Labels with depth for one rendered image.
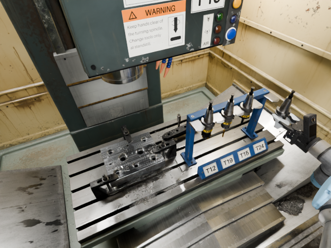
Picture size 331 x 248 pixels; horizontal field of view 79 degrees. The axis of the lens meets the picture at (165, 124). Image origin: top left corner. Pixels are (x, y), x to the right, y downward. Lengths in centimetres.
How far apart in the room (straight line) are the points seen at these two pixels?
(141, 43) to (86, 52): 13
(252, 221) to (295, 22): 109
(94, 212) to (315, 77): 134
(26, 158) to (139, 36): 160
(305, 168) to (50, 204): 155
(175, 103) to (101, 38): 160
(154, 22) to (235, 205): 102
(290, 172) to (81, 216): 119
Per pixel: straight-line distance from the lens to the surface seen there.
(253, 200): 132
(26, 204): 152
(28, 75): 168
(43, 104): 181
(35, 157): 192
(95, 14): 49
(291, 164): 148
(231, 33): 66
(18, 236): 143
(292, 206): 147
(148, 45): 54
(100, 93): 132
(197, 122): 92
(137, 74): 72
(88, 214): 110
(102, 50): 51
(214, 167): 111
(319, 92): 140
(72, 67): 121
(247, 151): 122
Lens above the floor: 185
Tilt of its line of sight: 44 degrees down
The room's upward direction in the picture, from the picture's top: 3 degrees counter-clockwise
